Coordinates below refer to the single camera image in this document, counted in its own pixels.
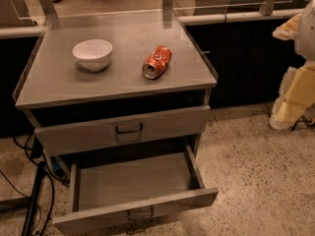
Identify black power strip bar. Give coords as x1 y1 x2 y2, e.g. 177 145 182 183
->
22 161 45 236

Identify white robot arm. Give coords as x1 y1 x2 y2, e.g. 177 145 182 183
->
269 0 315 130

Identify wooden wheeled stand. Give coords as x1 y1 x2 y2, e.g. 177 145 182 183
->
291 115 315 131

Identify grey metal drawer cabinet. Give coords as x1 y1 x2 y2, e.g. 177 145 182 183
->
16 11 217 167

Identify black floor cables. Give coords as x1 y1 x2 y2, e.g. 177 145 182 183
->
0 133 71 236

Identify crushed orange soda can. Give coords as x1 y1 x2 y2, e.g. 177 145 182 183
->
142 45 172 80

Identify white ceramic bowl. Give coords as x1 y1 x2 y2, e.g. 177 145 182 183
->
72 39 113 72

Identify grey top drawer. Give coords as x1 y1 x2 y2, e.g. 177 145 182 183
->
35 105 210 156

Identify grey drawer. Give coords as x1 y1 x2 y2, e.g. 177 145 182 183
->
35 105 210 156
53 141 219 236

